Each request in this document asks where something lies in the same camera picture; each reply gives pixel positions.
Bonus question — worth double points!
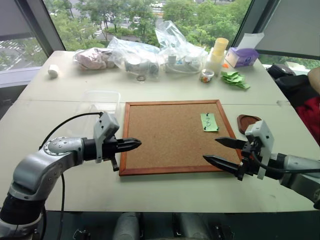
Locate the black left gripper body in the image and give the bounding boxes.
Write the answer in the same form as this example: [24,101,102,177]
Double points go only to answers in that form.
[101,135,120,173]

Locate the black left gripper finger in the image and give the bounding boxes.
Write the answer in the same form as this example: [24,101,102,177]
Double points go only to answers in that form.
[116,144,142,152]
[116,137,143,147]

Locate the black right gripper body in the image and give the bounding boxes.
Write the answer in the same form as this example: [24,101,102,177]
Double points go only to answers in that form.
[236,139,261,182]

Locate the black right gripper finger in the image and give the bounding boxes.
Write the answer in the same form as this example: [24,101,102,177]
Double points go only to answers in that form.
[214,136,248,151]
[202,154,241,176]

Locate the green paper note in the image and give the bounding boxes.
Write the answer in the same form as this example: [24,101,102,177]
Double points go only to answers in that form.
[200,112,221,133]

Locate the wood-framed cork board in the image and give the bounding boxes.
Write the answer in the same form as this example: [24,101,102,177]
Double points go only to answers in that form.
[118,99,243,177]

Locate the brown wooden dish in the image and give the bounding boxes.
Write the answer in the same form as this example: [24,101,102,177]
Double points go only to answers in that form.
[236,114,261,136]

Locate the clear plastic container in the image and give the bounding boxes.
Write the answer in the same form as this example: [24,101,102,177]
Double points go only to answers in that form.
[74,90,122,137]

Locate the pile of green notes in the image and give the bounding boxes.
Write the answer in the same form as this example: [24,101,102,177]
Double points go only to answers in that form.
[219,70,252,91]

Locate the small patterned cup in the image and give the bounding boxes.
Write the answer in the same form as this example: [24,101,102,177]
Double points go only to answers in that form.
[199,68,216,85]

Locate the dark rounded grey shape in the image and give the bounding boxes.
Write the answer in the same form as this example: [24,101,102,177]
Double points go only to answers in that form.
[115,212,140,240]

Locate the red and black clothing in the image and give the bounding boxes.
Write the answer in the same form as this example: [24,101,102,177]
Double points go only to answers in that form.
[274,74,320,147]

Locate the plastic bag with grey cups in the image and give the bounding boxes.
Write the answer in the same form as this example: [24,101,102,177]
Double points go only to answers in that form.
[106,36,161,81]

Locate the purple tissue box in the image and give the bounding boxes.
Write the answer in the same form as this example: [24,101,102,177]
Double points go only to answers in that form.
[224,47,260,69]

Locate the black bag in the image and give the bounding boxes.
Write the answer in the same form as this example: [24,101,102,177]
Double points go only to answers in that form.
[266,63,298,81]

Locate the stack of cream cups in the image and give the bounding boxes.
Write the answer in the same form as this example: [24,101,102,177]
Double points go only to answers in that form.
[205,37,229,76]

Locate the plastic bag with pink items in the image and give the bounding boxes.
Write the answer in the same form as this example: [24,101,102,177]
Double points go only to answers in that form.
[72,47,116,72]

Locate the small white block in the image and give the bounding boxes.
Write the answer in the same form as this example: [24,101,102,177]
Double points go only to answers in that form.
[47,64,60,79]

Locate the large clear plastic bag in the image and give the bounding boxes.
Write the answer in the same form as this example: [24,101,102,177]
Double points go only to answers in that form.
[154,20,209,75]

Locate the grey roller blind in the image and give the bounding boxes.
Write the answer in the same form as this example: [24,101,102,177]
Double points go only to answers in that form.
[254,0,320,61]
[0,0,34,41]

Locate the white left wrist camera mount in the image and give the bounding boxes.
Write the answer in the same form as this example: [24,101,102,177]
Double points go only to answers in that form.
[92,111,121,164]

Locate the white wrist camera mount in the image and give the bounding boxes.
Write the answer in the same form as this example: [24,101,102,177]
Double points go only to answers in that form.
[92,111,121,164]
[244,119,274,180]

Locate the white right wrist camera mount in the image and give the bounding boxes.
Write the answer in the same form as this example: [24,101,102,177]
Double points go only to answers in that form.
[244,119,274,180]

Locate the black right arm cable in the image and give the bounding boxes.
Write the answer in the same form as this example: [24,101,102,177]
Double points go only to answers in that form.
[250,149,320,174]

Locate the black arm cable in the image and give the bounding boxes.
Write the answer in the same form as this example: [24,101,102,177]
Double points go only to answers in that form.
[38,112,104,240]
[250,149,320,174]

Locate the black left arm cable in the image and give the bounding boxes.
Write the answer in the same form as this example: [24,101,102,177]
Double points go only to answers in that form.
[38,112,104,240]

